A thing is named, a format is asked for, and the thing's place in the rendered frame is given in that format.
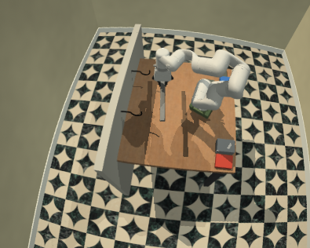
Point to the red block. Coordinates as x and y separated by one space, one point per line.
223 161

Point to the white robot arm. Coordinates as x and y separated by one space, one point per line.
216 67

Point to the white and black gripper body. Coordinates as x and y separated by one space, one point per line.
162 76

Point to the blue rectangular block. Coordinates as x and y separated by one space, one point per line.
224 78

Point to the grey long bar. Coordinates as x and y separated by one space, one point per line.
162 102

